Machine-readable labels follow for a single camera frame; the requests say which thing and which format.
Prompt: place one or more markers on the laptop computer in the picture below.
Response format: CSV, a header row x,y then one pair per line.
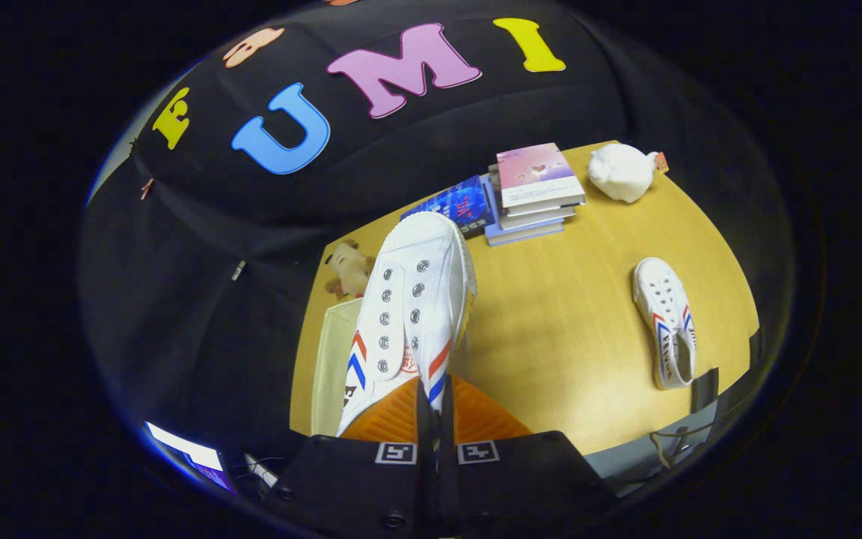
x,y
191,453

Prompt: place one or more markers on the brown plush toy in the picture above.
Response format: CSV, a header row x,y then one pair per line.
x,y
349,266

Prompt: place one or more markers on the grey blue-edged book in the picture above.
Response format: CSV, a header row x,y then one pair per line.
x,y
524,235

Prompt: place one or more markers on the small red clip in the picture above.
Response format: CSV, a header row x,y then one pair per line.
x,y
147,189

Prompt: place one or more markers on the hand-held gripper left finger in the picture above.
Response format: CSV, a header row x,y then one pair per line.
x,y
423,427

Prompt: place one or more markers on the pink cover book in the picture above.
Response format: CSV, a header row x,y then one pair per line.
x,y
536,172

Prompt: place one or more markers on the white canvas shoe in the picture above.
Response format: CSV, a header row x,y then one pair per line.
x,y
431,254
663,299

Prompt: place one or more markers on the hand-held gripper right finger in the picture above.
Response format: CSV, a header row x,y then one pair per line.
x,y
447,419

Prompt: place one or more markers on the white paperback book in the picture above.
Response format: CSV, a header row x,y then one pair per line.
x,y
543,215

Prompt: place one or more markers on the black backdrop cloth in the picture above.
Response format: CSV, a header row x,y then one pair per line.
x,y
199,314

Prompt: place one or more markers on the dark blue book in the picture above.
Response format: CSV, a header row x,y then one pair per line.
x,y
461,206

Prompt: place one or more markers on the white plush toy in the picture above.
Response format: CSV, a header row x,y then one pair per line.
x,y
622,172

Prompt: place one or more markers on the small white clip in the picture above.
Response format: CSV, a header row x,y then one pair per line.
x,y
239,270

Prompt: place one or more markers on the brown fabric storage box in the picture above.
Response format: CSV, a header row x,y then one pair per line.
x,y
330,374

